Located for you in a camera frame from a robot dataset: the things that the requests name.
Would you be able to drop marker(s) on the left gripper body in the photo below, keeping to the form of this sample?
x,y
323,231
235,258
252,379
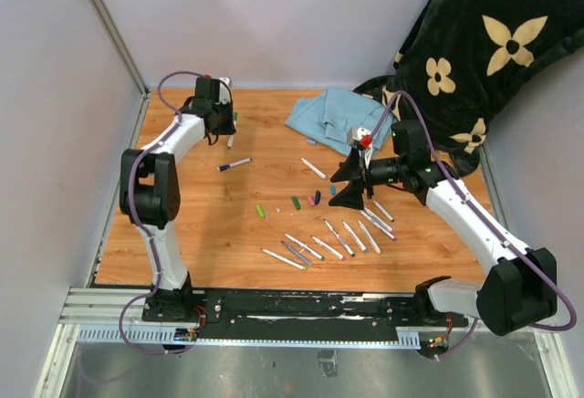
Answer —
x,y
224,120

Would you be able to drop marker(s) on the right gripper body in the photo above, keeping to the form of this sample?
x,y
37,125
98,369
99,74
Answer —
x,y
382,172

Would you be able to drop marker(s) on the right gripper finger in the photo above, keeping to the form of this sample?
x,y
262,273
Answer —
x,y
350,197
352,169

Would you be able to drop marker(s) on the magenta cap marker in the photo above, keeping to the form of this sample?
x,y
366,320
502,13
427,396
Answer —
x,y
380,226

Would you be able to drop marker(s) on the white olive green marker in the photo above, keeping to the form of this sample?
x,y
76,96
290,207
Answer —
x,y
231,138

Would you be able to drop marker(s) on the pink marker pen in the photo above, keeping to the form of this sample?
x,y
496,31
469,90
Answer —
x,y
378,219

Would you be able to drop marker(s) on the white slim marker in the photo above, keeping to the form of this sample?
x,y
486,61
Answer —
x,y
370,238

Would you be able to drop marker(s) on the light blue cap marker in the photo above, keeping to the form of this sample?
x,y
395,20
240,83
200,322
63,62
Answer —
x,y
355,237

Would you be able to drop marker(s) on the black marker pen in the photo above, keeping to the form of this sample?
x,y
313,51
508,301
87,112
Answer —
x,y
384,211

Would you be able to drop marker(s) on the navy green marker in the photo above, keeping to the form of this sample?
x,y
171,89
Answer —
x,y
227,166

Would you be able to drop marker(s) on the dark blue cap marker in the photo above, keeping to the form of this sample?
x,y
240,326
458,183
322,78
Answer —
x,y
339,238

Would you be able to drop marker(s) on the red pink cap marker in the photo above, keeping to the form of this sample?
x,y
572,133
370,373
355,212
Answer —
x,y
329,248

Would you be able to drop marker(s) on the green cap marker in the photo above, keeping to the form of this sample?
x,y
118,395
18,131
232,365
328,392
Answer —
x,y
313,252

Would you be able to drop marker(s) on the lavender marker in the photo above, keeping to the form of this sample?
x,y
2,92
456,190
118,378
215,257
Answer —
x,y
296,253

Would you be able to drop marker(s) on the light green pen cap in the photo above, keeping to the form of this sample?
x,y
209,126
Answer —
x,y
260,211

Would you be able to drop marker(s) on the light green marker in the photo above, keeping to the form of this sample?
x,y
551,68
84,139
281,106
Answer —
x,y
283,259

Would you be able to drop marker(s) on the grey blue cap marker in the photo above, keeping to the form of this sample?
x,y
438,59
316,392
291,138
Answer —
x,y
314,169

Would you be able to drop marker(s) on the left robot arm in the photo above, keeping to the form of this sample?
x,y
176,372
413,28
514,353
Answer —
x,y
150,192

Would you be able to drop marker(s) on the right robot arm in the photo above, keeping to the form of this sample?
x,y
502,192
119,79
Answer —
x,y
520,282

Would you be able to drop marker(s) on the light blue cloth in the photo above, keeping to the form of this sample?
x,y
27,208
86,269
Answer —
x,y
328,117

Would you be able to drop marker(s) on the black floral blanket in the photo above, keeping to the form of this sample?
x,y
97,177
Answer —
x,y
464,60

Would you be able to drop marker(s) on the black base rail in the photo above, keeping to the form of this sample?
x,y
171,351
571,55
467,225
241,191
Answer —
x,y
295,316

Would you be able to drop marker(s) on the aluminium corner post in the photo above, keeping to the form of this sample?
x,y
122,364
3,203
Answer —
x,y
112,32

